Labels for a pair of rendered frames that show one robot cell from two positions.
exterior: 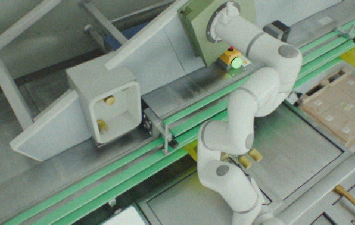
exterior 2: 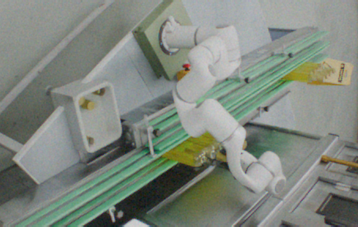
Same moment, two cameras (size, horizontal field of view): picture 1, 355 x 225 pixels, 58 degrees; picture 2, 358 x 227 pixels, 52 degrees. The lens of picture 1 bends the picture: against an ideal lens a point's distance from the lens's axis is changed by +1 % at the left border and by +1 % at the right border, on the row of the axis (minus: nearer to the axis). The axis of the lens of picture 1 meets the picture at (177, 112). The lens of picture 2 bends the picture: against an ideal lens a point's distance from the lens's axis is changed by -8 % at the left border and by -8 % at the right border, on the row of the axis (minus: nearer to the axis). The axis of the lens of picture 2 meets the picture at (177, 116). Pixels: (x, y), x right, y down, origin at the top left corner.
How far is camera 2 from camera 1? 0.74 m
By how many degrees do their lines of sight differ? 27
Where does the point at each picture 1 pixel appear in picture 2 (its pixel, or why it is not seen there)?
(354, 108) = not seen: hidden behind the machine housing
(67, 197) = (68, 200)
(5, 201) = (15, 209)
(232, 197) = (215, 120)
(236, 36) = (183, 35)
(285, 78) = (229, 45)
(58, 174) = (56, 186)
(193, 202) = (195, 202)
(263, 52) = (206, 33)
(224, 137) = (192, 74)
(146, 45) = (112, 61)
